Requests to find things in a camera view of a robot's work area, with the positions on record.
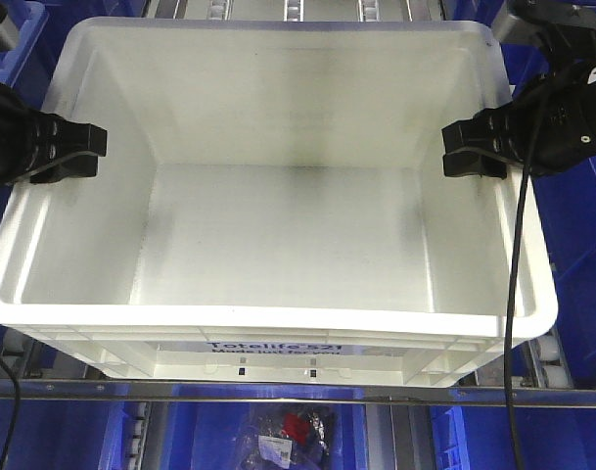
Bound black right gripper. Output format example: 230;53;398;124
441;61;596;179

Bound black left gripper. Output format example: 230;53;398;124
0;82;107;184

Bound white plastic tote bin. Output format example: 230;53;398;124
0;16;559;390

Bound blue bin right of tote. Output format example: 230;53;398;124
502;43;596;363

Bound blue bin of tote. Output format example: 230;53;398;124
502;43;596;363
0;0;59;256

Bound blue bin left of tote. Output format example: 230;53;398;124
0;0;59;256

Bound blue bin lower left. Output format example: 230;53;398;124
6;400;135;469

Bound blue bin lower right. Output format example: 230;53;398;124
430;406;596;469

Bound blue bin lower middle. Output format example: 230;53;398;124
158;402;368;469

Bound rear right roller track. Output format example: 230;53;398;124
357;0;389;23

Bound rear left roller track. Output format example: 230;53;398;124
206;0;232;21

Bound left white roller track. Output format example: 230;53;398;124
0;328;40;378

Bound white roller track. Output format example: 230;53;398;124
527;327;573;390
0;328;40;378

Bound rear centre roller track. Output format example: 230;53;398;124
283;0;304;23

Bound right white roller track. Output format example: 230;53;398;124
527;327;573;390

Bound bagged red and black parts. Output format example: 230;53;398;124
233;405;337;469

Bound black right camera cable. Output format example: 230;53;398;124
502;63;548;470

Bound black camera cable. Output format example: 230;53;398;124
502;63;548;470
0;337;23;470

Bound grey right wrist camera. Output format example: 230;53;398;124
490;0;596;47

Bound black left camera cable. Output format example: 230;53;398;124
0;337;23;470

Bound steel shelf front rail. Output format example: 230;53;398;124
0;379;596;409

